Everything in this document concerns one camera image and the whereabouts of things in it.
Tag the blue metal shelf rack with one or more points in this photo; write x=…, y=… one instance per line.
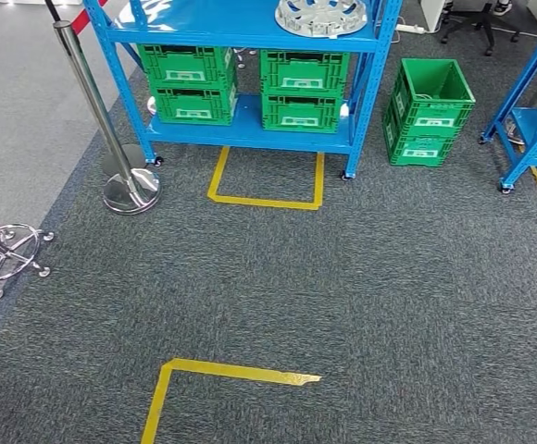
x=249, y=21
x=525, y=125

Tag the chrome stanchion with round base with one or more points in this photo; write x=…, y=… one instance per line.
x=132, y=190

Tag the silver wheel hubcap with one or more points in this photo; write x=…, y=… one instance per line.
x=319, y=18

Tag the open green plastic crate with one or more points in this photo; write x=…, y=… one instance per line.
x=435, y=113

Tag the white power strip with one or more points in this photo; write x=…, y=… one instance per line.
x=410, y=28

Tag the red barrier belt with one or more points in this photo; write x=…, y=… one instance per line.
x=82, y=21

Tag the chrome round floor base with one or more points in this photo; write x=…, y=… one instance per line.
x=513, y=132

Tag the black office chair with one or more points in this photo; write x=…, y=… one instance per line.
x=482, y=18

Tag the person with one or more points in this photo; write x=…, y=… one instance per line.
x=502, y=7

